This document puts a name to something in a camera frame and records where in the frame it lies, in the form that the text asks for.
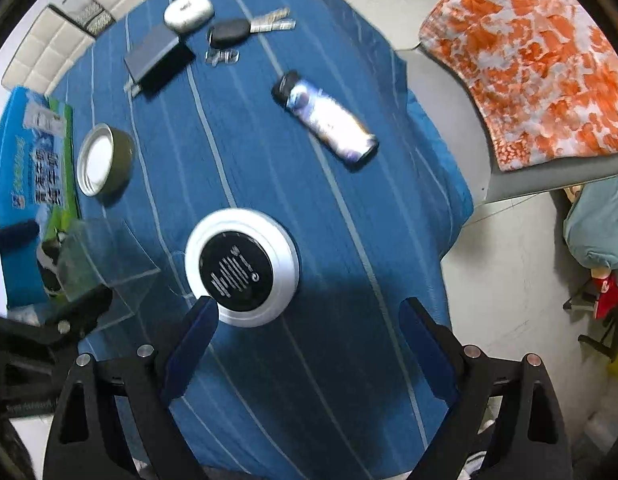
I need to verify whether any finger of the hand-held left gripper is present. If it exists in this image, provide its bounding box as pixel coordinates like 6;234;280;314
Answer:
0;220;41;254
44;285;115;342

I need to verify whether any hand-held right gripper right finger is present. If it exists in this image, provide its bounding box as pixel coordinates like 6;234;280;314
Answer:
398;297;574;480

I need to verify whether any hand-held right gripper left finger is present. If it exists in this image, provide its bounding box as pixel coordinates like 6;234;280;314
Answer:
42;296;220;480

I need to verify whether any clear acrylic box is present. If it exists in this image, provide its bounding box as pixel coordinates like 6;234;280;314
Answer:
56;217;162;328

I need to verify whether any blue cardboard box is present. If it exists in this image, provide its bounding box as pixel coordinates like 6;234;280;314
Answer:
0;86;82;311

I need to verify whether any white jar with black lid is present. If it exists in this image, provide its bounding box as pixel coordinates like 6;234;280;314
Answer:
184;208;301;328

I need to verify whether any olive round tin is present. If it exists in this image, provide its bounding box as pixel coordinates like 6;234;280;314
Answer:
76;123;136;198

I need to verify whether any grey power adapter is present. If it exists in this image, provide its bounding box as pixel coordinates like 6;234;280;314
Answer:
123;25;196;100

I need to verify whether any clear plastic key tag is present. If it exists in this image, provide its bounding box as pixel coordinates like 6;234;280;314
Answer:
205;47;240;67

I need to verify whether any white small bottle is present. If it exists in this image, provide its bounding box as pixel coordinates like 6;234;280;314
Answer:
163;0;214;31

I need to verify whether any black car key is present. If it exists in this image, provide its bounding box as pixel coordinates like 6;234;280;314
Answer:
207;18;251;51

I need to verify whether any silver metal key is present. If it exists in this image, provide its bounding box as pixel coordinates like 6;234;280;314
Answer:
249;18;296;34
249;7;291;25

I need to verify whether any black metal stand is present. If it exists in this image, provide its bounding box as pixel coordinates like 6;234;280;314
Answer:
564;280;618;361

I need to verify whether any blue striped tablecloth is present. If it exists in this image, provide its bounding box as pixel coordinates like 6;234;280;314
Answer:
44;0;474;480

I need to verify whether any red cloth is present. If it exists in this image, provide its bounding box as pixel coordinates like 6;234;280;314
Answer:
591;272;618;321

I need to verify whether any grey chair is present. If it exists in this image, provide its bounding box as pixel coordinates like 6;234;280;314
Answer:
389;42;618;206

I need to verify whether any teal cloth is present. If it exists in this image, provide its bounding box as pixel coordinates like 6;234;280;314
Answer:
563;172;618;286

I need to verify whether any orange and white patterned cloth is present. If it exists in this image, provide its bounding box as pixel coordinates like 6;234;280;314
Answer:
419;0;618;172

